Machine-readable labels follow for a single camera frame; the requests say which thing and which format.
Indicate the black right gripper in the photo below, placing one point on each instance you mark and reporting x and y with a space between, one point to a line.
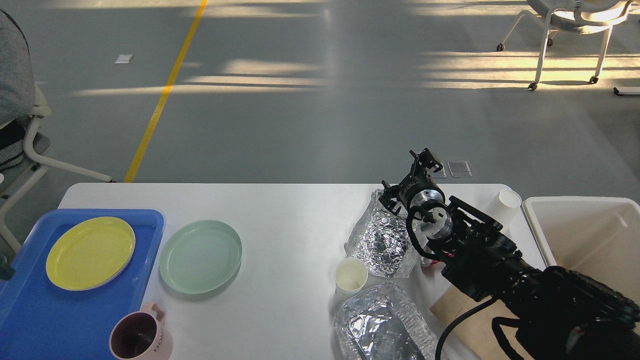
417 188

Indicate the pink mug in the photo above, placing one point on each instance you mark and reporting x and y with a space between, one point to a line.
142 335

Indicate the dark teal mug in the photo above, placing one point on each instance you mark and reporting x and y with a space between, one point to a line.
6 270

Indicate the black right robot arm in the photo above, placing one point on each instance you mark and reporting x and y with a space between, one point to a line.
558 313

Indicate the clear floor plate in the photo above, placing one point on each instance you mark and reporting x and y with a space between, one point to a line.
459 169

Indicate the crumpled foil upper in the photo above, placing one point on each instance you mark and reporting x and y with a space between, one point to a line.
381 241

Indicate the translucent plastic cup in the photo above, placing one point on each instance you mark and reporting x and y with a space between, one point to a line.
504 207

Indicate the white paper cup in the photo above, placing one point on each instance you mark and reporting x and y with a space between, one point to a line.
350 276

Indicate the foil container lower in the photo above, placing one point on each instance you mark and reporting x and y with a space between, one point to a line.
383 323

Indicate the brown paper bag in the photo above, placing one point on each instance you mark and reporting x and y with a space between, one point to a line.
476 331

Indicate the white plastic bin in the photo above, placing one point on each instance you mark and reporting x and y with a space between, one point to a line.
596 236

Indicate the light green plate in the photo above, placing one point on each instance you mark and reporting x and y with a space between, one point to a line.
201 257

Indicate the white office chair right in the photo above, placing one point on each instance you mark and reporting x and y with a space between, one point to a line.
582 17

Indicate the white floor marker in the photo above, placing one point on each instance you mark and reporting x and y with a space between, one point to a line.
122 59

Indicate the yellow plate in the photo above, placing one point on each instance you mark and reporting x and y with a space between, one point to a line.
91 254

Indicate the white chair left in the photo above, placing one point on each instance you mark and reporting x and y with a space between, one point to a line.
19 180

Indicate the blue plastic tray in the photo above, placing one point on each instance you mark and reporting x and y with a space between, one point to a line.
40 321

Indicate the person in grey sweater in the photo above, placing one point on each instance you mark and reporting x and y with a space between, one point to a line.
17 91

